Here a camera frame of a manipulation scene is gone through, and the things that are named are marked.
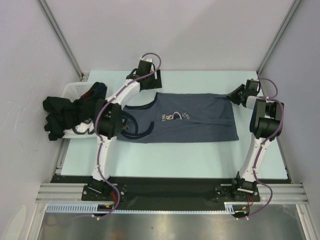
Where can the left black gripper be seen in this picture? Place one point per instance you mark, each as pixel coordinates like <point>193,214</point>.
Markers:
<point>156,83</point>

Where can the white plastic laundry basket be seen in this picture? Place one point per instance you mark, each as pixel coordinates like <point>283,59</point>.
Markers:
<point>73,91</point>

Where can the aluminium frame post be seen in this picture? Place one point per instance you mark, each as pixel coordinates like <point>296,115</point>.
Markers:
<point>48,14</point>
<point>279,35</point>

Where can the blue printed tank top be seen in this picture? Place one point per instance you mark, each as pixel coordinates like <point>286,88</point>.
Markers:
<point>180,118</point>

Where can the dark navy red garment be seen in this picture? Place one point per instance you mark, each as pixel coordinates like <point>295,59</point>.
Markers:
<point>97,91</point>

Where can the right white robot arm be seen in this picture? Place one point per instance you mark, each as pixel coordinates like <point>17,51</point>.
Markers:
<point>265,125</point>

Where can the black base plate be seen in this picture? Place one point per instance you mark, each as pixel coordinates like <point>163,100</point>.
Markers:
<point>162,193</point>

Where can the slotted cable duct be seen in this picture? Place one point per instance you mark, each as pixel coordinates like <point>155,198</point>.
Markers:
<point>95,208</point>

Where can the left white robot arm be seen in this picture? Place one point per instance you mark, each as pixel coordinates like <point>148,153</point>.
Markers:
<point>108,123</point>

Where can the left aluminium frame post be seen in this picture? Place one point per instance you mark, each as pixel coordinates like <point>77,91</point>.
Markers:
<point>48,14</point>

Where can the black tank top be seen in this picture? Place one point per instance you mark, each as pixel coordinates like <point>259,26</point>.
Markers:
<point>64,114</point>

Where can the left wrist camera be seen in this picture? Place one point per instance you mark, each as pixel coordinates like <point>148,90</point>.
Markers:
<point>150,59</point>

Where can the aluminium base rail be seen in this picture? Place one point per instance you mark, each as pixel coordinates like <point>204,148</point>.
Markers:
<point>81,193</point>

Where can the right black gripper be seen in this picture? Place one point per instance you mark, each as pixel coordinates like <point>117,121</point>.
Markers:
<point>233,96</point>

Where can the right aluminium frame post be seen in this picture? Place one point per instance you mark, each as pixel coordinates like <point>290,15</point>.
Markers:
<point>279,35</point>

